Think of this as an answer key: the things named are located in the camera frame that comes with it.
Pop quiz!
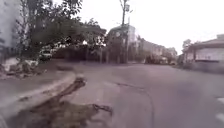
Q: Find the white vehicle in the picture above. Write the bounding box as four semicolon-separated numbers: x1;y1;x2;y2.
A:
38;49;54;62

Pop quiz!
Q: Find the concrete kerb pavement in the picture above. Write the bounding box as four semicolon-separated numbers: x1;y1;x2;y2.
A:
0;68;78;118

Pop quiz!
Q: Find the utility pole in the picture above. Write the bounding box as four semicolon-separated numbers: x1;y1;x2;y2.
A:
119;0;132;64

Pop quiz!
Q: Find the building with pale upper floor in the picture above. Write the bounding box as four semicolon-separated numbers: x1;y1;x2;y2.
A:
105;24;140;64

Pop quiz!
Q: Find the tree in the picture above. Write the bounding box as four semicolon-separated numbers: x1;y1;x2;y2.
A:
181;38;194;51

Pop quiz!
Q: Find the grey asphalt road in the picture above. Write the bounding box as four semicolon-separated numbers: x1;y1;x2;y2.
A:
0;61;224;128

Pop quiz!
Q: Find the pile of rubble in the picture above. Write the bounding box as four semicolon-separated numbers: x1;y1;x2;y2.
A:
0;57;44;79

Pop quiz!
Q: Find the dark fence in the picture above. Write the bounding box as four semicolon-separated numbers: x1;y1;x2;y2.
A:
51;44;109;64

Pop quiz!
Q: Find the group of trees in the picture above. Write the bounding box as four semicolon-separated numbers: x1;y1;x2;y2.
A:
13;0;108;64

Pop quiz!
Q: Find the white building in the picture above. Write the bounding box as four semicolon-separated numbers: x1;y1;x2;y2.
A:
0;0;21;58

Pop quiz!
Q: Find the row of buildings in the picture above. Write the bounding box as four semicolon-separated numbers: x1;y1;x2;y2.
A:
138;38;178;65

